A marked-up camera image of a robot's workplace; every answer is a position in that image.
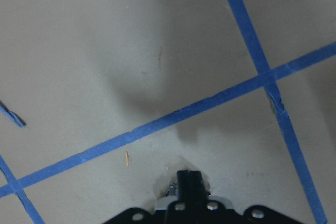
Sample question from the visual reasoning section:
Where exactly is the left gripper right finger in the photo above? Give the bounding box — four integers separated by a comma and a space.
190, 171, 207, 208

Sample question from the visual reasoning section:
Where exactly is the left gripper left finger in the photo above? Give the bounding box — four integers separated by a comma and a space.
177, 170, 190, 208

